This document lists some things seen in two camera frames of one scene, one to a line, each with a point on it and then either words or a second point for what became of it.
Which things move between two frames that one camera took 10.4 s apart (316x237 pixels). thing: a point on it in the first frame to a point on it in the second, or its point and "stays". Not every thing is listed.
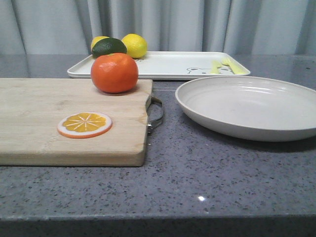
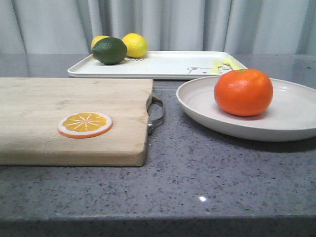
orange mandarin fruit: (114, 72) to (244, 92)
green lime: (107, 46) stays
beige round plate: (254, 108) stays
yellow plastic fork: (237, 68) stays
